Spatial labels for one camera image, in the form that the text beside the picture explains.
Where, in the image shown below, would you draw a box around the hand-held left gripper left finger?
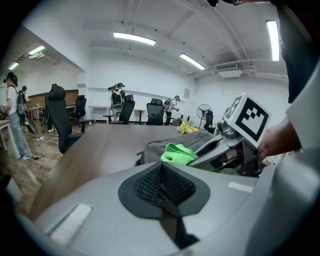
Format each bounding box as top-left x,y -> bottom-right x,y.
34,161 -> 181,256

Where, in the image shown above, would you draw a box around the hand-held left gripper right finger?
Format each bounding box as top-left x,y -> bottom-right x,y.
162,161 -> 260,256

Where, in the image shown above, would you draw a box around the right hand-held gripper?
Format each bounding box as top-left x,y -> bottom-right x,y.
187,92 -> 273,178

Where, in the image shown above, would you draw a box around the green cloth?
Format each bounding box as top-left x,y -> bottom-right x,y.
160,142 -> 226,175

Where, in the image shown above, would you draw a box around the gray backpack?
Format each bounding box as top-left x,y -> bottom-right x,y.
134,129 -> 251,176

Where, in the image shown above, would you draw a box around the person's right forearm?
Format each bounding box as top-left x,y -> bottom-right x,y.
271,119 -> 303,154

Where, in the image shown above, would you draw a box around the person's right hand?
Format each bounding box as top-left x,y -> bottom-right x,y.
257,126 -> 281,164

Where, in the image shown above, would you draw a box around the artificial yellow flower bouquet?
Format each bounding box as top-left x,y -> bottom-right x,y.
176,119 -> 199,135

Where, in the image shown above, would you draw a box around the black mesh office chair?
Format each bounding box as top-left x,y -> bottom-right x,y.
203,109 -> 217,134
102,94 -> 136,125
70,94 -> 88,124
45,83 -> 94,155
145,98 -> 166,126

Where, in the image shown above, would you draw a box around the light wood table black legs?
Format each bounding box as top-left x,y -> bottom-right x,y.
174,113 -> 195,124

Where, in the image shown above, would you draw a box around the black standing fan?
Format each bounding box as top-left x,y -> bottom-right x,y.
196,103 -> 213,129

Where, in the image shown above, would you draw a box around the white ceiling air conditioner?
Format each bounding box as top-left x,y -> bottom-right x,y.
214,62 -> 243,79

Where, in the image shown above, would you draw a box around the white table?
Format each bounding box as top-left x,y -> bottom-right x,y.
88,105 -> 111,124

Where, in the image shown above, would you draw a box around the wood top white desk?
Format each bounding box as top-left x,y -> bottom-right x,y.
28,104 -> 76,124

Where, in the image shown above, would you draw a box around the person's black shirt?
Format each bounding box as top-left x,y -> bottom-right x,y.
269,0 -> 316,104

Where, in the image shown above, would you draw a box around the light wood desk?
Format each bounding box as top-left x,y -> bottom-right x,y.
0,119 -> 12,152

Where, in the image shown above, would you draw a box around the pale yellow pedestal table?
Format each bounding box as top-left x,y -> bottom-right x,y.
133,108 -> 148,126

